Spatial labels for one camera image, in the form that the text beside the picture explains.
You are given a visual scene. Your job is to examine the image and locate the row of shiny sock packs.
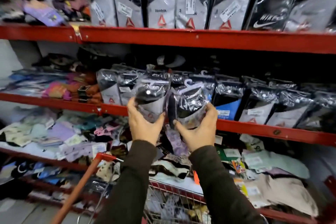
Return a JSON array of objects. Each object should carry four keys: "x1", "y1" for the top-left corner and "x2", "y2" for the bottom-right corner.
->
[{"x1": 96, "y1": 64, "x2": 336, "y2": 132}]

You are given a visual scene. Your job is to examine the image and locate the person's left hand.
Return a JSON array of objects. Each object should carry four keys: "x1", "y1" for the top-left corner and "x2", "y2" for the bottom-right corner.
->
[{"x1": 127, "y1": 97, "x2": 166, "y2": 146}]

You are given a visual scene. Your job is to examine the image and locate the purple sock pack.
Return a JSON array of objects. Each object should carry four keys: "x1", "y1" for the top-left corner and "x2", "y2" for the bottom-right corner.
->
[{"x1": 22, "y1": 0, "x2": 65, "y2": 27}]

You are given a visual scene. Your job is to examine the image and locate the heap of goods in cart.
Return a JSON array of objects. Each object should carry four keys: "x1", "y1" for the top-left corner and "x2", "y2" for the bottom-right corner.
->
[{"x1": 146, "y1": 188, "x2": 212, "y2": 224}]

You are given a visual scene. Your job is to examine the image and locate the sock pack with blue label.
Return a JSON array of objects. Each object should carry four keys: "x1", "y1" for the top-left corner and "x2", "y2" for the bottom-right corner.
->
[{"x1": 212, "y1": 79, "x2": 245, "y2": 121}]

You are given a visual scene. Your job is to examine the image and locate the row of grey sock packs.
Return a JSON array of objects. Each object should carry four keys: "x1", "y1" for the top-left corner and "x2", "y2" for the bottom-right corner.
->
[{"x1": 84, "y1": 0, "x2": 336, "y2": 33}]

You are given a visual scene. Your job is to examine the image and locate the black sock pack white logo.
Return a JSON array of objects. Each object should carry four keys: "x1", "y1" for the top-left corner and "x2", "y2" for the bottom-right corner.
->
[{"x1": 244, "y1": 0, "x2": 307, "y2": 32}]

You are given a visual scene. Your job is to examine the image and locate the person's right hand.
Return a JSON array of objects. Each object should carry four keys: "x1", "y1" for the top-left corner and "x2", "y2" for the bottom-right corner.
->
[{"x1": 173, "y1": 103, "x2": 219, "y2": 152}]

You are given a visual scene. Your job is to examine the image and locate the grey black sock packet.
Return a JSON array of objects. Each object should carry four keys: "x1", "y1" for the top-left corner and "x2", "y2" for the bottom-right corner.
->
[{"x1": 134, "y1": 78, "x2": 171, "y2": 123}]

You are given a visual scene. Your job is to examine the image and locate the wire shopping cart red handle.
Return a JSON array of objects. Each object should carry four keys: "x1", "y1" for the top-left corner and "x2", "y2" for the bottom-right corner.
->
[{"x1": 51, "y1": 152, "x2": 269, "y2": 224}]

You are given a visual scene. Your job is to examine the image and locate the pile of blue black socks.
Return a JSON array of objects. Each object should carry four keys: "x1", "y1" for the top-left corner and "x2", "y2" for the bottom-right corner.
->
[{"x1": 0, "y1": 158, "x2": 79, "y2": 198}]

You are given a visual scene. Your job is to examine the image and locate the pile of pink orange socks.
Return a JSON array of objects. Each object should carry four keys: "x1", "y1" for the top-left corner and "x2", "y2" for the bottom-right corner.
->
[{"x1": 0, "y1": 53, "x2": 103, "y2": 105}]

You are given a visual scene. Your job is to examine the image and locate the patterned black sock packet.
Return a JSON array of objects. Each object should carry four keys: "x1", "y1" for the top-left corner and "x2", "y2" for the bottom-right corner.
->
[{"x1": 167, "y1": 79, "x2": 210, "y2": 130}]

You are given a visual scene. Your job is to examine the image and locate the pile of pastel socks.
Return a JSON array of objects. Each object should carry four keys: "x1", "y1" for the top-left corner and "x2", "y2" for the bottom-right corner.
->
[{"x1": 0, "y1": 106, "x2": 320, "y2": 218}]

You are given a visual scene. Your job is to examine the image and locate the person's left forearm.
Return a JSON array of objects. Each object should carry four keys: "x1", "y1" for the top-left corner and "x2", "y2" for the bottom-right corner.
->
[{"x1": 94, "y1": 140, "x2": 158, "y2": 224}]

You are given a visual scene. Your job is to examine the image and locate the person's right forearm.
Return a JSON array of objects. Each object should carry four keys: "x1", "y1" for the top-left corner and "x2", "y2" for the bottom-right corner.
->
[{"x1": 188, "y1": 145, "x2": 265, "y2": 224}]

